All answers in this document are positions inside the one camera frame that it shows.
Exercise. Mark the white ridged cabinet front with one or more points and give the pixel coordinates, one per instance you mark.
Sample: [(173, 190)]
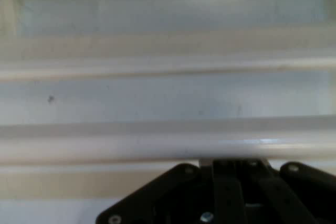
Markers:
[(168, 98)]

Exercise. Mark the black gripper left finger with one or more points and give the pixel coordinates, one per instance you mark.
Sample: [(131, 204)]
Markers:
[(183, 197)]

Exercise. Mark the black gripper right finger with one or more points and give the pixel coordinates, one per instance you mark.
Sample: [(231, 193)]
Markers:
[(294, 197)]

